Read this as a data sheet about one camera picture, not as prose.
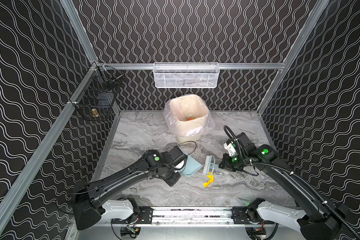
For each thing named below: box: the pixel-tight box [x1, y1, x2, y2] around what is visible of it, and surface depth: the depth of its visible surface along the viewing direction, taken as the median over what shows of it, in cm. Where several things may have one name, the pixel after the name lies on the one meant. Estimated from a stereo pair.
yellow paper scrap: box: [203, 171, 215, 188], surface depth 87 cm
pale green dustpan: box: [179, 155, 204, 176], surface depth 81 cm
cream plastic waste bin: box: [169, 94, 209, 143], surface depth 90 cm
